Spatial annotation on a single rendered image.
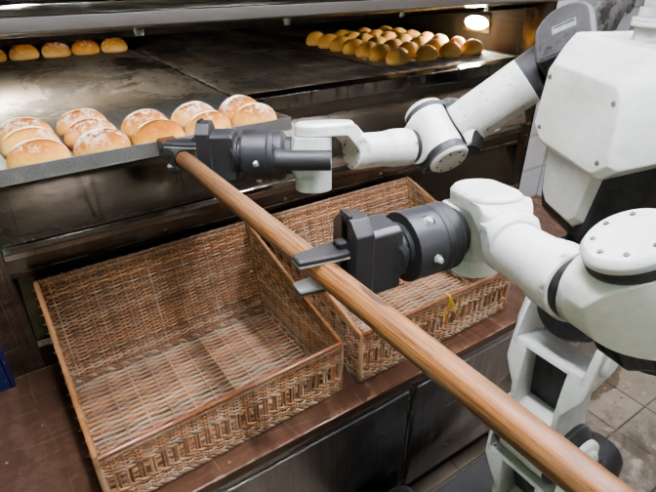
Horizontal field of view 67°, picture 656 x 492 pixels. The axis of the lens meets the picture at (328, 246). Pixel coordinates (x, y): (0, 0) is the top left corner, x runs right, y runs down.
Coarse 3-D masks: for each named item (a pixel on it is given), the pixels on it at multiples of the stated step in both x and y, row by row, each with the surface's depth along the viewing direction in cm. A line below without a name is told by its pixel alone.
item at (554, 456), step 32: (192, 160) 82; (224, 192) 72; (256, 224) 65; (288, 256) 59; (352, 288) 51; (384, 320) 47; (416, 352) 44; (448, 352) 43; (448, 384) 41; (480, 384) 40; (480, 416) 39; (512, 416) 37; (544, 448) 35; (576, 448) 35; (576, 480) 33; (608, 480) 32
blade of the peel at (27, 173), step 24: (216, 96) 131; (48, 120) 111; (120, 120) 112; (288, 120) 106; (144, 144) 91; (0, 168) 86; (24, 168) 81; (48, 168) 83; (72, 168) 85; (96, 168) 87
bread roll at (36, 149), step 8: (16, 144) 83; (24, 144) 82; (32, 144) 82; (40, 144) 83; (48, 144) 84; (56, 144) 85; (16, 152) 82; (24, 152) 82; (32, 152) 82; (40, 152) 83; (48, 152) 83; (56, 152) 84; (64, 152) 86; (8, 160) 82; (16, 160) 82; (24, 160) 82; (32, 160) 82; (40, 160) 83; (48, 160) 83
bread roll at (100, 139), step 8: (96, 128) 89; (104, 128) 89; (112, 128) 90; (80, 136) 88; (88, 136) 87; (96, 136) 87; (104, 136) 88; (112, 136) 89; (120, 136) 90; (80, 144) 87; (88, 144) 87; (96, 144) 87; (104, 144) 88; (112, 144) 89; (120, 144) 90; (128, 144) 91; (80, 152) 87; (88, 152) 87
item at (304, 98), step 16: (464, 64) 172; (480, 64) 172; (496, 64) 175; (352, 80) 150; (368, 80) 150; (384, 80) 151; (400, 80) 154; (416, 80) 158; (432, 80) 161; (448, 80) 165; (256, 96) 133; (272, 96) 133; (288, 96) 135; (304, 96) 138; (320, 96) 140; (336, 96) 143; (352, 96) 147
